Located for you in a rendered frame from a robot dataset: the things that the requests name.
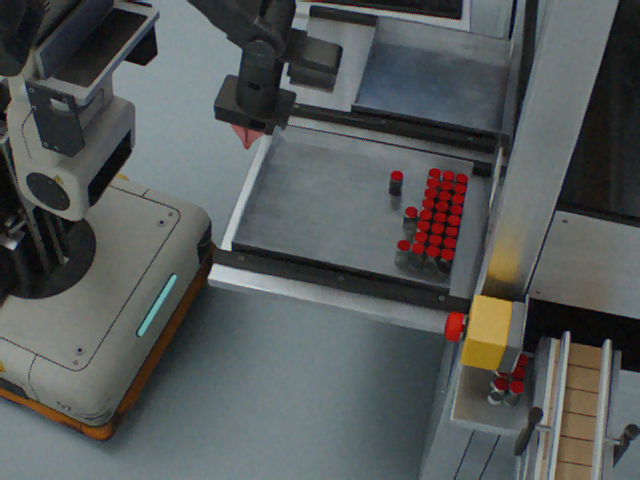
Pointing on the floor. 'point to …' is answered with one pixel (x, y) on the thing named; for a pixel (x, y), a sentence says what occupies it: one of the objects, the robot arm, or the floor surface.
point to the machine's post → (532, 178)
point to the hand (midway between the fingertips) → (248, 142)
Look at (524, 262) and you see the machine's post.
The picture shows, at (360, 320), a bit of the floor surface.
